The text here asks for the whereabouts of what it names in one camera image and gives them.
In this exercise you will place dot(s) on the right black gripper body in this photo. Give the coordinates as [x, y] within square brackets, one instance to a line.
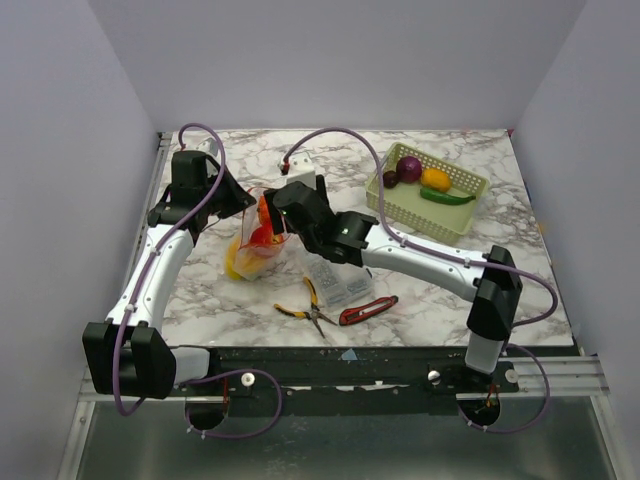
[273, 204]

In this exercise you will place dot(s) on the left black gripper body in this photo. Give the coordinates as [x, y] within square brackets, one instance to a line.
[225, 199]

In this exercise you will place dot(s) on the orange toy pumpkin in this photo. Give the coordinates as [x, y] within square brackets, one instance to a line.
[263, 212]

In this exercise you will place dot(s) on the red toy apple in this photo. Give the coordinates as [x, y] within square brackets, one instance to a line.
[263, 237]

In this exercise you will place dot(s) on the clear zip top bag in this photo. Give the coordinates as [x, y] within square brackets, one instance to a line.
[250, 222]

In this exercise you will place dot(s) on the yellow toy mango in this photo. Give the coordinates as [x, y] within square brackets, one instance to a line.
[230, 258]

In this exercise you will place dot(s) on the yellow toy bell pepper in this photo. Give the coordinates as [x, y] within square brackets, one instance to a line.
[252, 260]

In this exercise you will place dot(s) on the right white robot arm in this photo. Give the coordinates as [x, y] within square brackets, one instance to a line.
[489, 281]

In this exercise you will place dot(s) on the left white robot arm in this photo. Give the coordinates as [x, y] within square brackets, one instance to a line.
[126, 352]

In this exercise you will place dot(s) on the clear plastic parts box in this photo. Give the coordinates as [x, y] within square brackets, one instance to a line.
[337, 285]

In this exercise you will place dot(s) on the dark purple toy plum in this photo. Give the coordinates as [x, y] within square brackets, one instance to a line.
[390, 179]

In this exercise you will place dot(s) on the beige perforated plastic basket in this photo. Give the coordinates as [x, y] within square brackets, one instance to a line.
[442, 222]

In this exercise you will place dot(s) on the purple toy onion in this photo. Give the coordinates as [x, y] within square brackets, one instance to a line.
[409, 169]

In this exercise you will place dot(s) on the red black utility knife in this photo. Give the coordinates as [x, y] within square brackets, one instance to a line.
[354, 315]

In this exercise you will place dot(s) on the orange toy lemon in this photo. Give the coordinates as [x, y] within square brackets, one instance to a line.
[436, 179]

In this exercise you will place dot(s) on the green toy chili pepper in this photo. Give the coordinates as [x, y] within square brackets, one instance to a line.
[443, 198]

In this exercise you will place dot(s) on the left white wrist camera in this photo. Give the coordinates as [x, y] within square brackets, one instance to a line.
[211, 147]

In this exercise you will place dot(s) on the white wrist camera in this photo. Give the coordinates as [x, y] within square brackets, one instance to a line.
[211, 147]
[299, 170]

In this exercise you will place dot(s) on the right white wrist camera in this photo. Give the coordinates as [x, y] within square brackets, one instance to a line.
[299, 170]

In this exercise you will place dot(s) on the yellow handled pliers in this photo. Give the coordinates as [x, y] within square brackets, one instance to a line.
[313, 313]

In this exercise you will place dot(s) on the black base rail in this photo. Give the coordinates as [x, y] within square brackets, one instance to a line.
[343, 381]

